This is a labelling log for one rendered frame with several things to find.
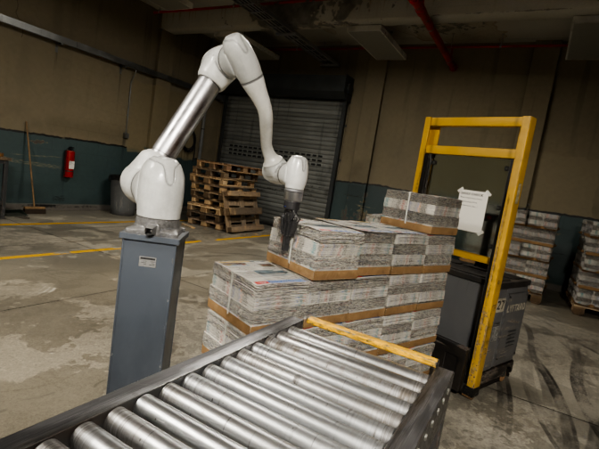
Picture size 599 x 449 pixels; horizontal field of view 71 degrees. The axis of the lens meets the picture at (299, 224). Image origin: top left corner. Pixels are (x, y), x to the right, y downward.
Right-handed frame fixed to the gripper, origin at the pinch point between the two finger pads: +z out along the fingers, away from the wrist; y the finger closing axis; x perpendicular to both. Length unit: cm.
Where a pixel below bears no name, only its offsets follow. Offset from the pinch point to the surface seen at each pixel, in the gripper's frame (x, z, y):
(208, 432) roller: 85, 16, -91
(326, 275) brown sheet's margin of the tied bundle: -9.7, 10.1, -20.7
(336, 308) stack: -22.3, 27.6, -18.5
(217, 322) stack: 26.5, 39.5, 7.7
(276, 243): -2.3, 2.2, 9.9
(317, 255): -3.0, 0.8, -19.8
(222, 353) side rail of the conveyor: 67, 16, -64
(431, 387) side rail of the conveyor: 25, 16, -100
